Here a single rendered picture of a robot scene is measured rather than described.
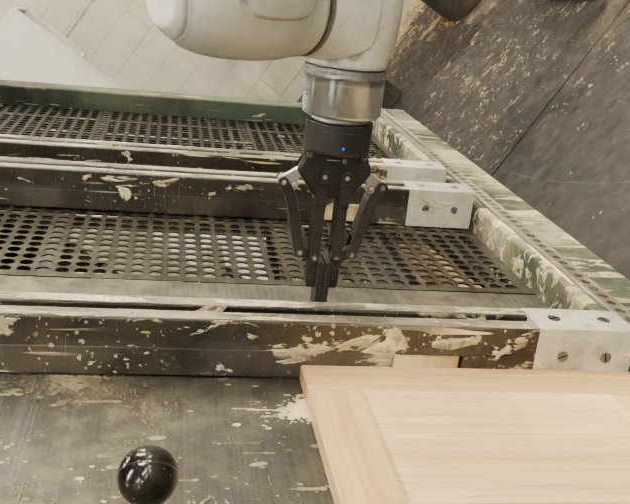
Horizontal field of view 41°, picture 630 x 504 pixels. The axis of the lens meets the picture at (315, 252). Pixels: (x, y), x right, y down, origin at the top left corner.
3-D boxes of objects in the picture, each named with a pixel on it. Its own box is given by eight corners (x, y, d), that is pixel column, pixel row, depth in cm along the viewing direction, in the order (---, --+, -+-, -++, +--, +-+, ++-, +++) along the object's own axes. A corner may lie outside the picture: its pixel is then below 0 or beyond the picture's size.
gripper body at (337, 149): (369, 113, 98) (359, 190, 101) (297, 107, 96) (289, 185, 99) (384, 127, 91) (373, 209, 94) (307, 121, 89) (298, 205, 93)
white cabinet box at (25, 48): (320, 234, 494) (12, 5, 426) (260, 311, 498) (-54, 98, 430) (299, 211, 551) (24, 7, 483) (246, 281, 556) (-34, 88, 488)
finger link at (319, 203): (333, 172, 94) (320, 171, 93) (319, 266, 97) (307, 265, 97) (327, 163, 97) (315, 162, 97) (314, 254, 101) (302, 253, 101)
